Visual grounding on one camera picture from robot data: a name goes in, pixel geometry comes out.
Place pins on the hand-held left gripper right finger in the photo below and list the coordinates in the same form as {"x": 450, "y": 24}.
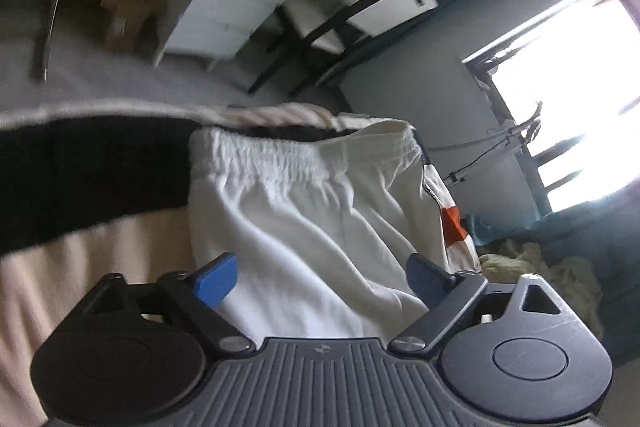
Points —
{"x": 424, "y": 279}

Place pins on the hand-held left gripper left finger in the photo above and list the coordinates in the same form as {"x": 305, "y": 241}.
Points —
{"x": 218, "y": 281}

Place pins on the white shorts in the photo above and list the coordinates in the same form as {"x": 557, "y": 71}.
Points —
{"x": 300, "y": 227}

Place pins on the orange and white garment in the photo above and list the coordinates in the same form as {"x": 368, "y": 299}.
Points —
{"x": 452, "y": 227}

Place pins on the pale yellow cloth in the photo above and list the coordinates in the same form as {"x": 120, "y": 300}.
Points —
{"x": 530, "y": 259}

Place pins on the black and beige blanket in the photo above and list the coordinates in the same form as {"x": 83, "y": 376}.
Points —
{"x": 90, "y": 177}

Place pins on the window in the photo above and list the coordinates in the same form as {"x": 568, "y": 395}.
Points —
{"x": 565, "y": 107}

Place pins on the black chair with white seat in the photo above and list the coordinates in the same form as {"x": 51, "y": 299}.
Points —
{"x": 315, "y": 37}

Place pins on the white box appliance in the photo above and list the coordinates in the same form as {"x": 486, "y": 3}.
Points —
{"x": 395, "y": 4}

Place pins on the white drawer desk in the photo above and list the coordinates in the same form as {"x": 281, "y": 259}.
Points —
{"x": 245, "y": 2}

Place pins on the brown cardboard box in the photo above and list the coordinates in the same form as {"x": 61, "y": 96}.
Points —
{"x": 131, "y": 7}

